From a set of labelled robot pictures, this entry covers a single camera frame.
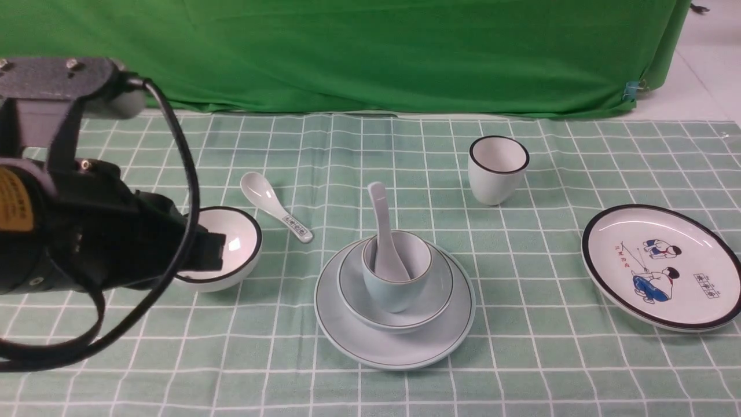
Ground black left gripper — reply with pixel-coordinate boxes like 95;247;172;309
35;159;189;290

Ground black-rimmed white bowl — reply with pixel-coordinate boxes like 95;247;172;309
174;206;263;292

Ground pale blue brown-rimmed bowl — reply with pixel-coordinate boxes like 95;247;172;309
336;238;453;334

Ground plain white ceramic spoon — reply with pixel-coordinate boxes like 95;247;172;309
367;181;410;282

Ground pale blue cup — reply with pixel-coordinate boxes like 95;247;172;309
361;230;434;313

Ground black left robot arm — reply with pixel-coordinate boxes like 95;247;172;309
2;158;188;295

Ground white spoon with print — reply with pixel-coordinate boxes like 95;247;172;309
240;171;313;244

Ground pale blue plate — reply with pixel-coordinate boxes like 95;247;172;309
314;239;475;371

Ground green checkered tablecloth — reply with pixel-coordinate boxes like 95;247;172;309
2;114;740;416

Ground black-rimmed white cup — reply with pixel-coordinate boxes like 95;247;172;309
467;136;530;206

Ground green backdrop cloth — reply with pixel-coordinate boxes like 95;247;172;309
1;1;689;119

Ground black-rimmed illustrated plate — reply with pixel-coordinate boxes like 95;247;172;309
581;204;740;332

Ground black cable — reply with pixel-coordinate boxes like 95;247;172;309
0;75;201;371

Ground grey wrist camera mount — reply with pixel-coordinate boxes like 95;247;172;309
1;56;145;172

